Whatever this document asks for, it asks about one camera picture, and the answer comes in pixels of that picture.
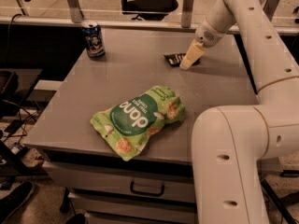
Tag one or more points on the black rxbar chocolate bar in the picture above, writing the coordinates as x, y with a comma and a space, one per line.
177, 59

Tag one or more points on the black office chair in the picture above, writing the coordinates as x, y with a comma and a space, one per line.
148, 10

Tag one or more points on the green chips bag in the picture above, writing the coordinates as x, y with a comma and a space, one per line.
128, 127

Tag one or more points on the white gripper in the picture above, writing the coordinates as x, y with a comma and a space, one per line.
206, 33

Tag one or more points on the black drawer handle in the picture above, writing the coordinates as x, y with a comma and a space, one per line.
145, 190

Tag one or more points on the metal railing frame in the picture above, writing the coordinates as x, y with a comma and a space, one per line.
108, 13

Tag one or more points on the grey drawer cabinet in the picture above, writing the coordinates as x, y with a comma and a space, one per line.
78, 157

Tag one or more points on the blue pepsi can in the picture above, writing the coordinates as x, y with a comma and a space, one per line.
92, 35

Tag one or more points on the black shoe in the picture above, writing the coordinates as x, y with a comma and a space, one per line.
15, 200

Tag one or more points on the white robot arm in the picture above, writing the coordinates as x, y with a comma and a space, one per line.
228, 141

